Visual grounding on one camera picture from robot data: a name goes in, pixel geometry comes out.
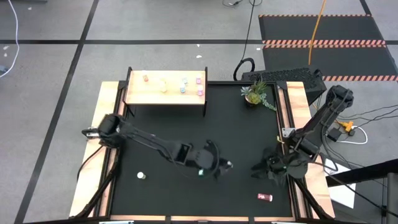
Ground black perforated computer case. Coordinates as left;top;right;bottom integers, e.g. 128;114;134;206
241;67;328;105

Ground black power adapter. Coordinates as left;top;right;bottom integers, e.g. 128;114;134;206
328;127;343;142

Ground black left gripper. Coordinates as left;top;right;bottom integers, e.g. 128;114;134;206
187;139;230;181

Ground black hazard-striped floor mat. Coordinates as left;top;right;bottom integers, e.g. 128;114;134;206
258;14;398;82

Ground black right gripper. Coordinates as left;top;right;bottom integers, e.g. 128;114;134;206
250;148;308;185

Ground white power cable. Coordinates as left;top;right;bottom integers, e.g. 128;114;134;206
337;126;369;146

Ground succulent plant black pot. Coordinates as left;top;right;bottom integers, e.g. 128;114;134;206
240;79;277;112

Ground white sheet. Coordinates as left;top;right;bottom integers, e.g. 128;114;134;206
323;157;358;210

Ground wooden shelf black metal legs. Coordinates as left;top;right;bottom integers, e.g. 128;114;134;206
123;66;209;118

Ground orange power cable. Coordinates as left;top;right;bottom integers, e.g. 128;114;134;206
307;0;328;66

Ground white floor cable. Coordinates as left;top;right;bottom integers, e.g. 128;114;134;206
0;0;21;78

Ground black hanging cable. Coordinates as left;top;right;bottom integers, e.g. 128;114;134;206
233;0;256;82

